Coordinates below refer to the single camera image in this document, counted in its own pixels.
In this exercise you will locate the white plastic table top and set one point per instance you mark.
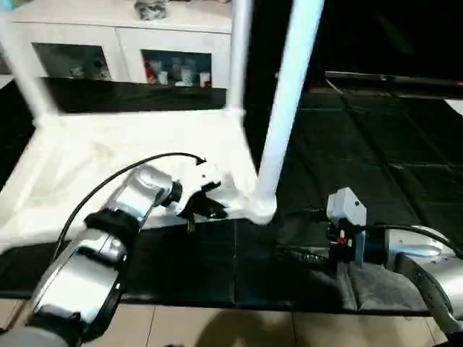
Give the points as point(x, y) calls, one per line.
point(108, 159)

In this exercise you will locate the white plastic table leg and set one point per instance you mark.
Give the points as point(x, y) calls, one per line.
point(240, 50)
point(22, 65)
point(289, 94)

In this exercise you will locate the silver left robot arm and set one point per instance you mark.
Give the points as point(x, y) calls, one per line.
point(123, 210)

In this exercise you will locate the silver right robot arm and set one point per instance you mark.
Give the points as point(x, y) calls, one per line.
point(427, 267)

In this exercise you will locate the black work mat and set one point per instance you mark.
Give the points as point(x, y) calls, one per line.
point(391, 144)

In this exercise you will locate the glossy black long bar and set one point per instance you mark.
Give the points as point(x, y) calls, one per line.
point(391, 78)

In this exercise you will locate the white cabinet with glass doors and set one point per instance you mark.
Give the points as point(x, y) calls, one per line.
point(108, 36)

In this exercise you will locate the crumpled silver black object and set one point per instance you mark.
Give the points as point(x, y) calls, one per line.
point(150, 9)

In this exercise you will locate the light blue plastic bottle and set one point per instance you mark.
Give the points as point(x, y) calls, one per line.
point(4, 4)

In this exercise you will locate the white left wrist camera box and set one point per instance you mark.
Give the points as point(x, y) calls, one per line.
point(202, 177)

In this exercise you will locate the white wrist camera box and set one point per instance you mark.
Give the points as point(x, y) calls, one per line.
point(202, 177)
point(346, 206)

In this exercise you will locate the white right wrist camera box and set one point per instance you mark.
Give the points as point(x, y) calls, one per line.
point(346, 206)

